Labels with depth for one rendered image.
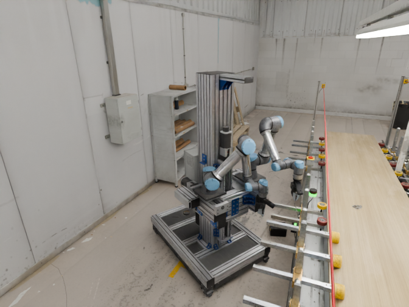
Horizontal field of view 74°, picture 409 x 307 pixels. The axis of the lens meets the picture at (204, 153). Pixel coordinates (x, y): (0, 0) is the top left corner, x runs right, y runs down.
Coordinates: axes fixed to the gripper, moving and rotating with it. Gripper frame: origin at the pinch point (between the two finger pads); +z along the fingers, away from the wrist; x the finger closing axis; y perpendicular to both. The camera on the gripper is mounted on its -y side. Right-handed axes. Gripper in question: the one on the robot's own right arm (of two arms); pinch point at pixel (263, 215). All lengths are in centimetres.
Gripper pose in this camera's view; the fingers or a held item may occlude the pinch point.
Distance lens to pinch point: 255.9
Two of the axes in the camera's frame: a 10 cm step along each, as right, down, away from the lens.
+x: -3.7, 3.5, -8.6
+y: -9.3, -1.3, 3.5
